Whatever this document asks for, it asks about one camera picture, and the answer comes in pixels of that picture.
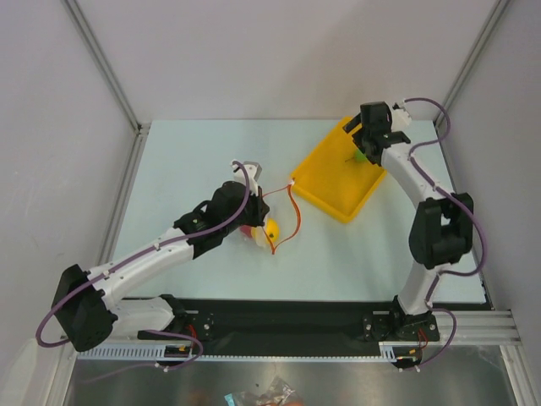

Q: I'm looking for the green toy cucumber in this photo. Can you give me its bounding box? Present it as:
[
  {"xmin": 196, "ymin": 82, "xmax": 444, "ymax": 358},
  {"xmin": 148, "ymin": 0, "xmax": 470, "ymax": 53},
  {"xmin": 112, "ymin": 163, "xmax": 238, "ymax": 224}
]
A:
[{"xmin": 345, "ymin": 150, "xmax": 369, "ymax": 163}]

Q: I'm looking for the red toy tomato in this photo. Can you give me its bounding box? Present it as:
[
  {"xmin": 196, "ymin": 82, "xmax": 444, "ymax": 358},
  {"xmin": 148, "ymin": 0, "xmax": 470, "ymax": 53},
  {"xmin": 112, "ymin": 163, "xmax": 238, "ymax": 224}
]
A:
[{"xmin": 238, "ymin": 226, "xmax": 253, "ymax": 239}]

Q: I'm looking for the yellow toy orange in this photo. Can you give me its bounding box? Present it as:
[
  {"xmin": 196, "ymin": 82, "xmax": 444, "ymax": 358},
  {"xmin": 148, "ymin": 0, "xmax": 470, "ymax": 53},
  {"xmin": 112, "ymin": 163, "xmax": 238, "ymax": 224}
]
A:
[{"xmin": 264, "ymin": 217, "xmax": 280, "ymax": 244}]

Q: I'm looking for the clear zip top bag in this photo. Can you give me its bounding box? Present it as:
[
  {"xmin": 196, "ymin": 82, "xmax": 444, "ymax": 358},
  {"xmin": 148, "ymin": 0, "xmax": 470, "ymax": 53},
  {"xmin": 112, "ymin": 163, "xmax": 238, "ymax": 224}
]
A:
[{"xmin": 239, "ymin": 178, "xmax": 302, "ymax": 255}]

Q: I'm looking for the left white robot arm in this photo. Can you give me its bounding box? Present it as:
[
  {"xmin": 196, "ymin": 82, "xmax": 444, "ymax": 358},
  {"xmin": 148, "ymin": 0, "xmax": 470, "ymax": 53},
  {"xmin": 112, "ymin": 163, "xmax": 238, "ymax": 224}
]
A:
[{"xmin": 48, "ymin": 181, "xmax": 270, "ymax": 352}]

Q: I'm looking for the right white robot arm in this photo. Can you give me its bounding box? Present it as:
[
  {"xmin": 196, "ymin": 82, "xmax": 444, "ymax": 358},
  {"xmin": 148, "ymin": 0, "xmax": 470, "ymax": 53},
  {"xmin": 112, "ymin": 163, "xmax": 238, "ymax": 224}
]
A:
[{"xmin": 342, "ymin": 101, "xmax": 473, "ymax": 341}]

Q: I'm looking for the plastic bag of snacks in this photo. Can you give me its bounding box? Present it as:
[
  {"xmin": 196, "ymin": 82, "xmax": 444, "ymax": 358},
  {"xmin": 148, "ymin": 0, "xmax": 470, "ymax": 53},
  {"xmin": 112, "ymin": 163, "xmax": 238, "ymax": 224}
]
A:
[{"xmin": 224, "ymin": 376, "xmax": 305, "ymax": 406}]

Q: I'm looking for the yellow plastic tray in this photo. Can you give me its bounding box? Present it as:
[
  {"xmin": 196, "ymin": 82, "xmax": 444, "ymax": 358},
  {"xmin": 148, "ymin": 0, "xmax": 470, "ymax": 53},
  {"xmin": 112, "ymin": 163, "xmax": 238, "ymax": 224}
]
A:
[{"xmin": 291, "ymin": 116, "xmax": 386, "ymax": 223}]

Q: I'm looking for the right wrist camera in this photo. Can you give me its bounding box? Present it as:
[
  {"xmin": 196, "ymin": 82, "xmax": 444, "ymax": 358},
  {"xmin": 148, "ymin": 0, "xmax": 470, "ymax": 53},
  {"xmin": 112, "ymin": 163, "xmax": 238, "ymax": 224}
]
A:
[{"xmin": 391, "ymin": 101, "xmax": 413, "ymax": 131}]

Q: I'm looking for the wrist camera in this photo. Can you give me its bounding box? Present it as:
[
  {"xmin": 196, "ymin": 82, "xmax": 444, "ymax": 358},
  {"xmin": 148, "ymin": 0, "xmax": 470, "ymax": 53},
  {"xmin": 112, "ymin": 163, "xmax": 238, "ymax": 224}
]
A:
[
  {"xmin": 391, "ymin": 101, "xmax": 413, "ymax": 131},
  {"xmin": 231, "ymin": 160, "xmax": 262, "ymax": 196}
]

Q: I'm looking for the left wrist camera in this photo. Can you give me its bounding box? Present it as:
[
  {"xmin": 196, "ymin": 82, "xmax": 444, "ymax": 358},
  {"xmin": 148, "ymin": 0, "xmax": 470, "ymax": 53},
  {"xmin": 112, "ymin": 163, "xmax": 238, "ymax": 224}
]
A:
[{"xmin": 231, "ymin": 160, "xmax": 262, "ymax": 196}]

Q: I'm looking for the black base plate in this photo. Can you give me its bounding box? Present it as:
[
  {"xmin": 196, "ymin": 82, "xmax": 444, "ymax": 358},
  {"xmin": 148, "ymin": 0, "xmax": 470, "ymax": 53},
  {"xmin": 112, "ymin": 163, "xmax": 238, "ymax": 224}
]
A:
[{"xmin": 165, "ymin": 295, "xmax": 440, "ymax": 353}]

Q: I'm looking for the left aluminium frame post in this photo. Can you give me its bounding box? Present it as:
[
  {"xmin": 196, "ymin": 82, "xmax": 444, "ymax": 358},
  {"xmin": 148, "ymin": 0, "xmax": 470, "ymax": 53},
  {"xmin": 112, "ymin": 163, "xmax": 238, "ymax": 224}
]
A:
[{"xmin": 60, "ymin": 0, "xmax": 150, "ymax": 136}]

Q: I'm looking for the aluminium frame post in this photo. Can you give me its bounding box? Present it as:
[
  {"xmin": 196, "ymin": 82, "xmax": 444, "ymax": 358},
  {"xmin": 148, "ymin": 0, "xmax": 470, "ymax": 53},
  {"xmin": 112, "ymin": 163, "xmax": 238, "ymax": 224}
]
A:
[
  {"xmin": 60, "ymin": 0, "xmax": 150, "ymax": 136},
  {"xmin": 441, "ymin": 0, "xmax": 514, "ymax": 112}
]

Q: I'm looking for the right aluminium frame post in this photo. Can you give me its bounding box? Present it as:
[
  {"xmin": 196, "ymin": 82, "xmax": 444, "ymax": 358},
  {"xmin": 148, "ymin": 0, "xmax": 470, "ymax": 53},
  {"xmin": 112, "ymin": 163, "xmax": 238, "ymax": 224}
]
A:
[{"xmin": 441, "ymin": 0, "xmax": 514, "ymax": 112}]

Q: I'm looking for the white slotted cable duct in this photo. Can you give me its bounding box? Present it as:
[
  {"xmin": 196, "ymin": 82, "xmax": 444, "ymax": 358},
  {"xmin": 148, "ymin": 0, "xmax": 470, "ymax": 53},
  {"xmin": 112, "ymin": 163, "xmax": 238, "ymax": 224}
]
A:
[{"xmin": 77, "ymin": 343, "xmax": 418, "ymax": 363}]

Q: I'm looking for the aluminium front rail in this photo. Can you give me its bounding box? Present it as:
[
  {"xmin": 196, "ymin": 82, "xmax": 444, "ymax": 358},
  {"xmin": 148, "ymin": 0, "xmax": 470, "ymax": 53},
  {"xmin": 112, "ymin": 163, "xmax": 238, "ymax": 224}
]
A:
[{"xmin": 431, "ymin": 310, "xmax": 522, "ymax": 346}]

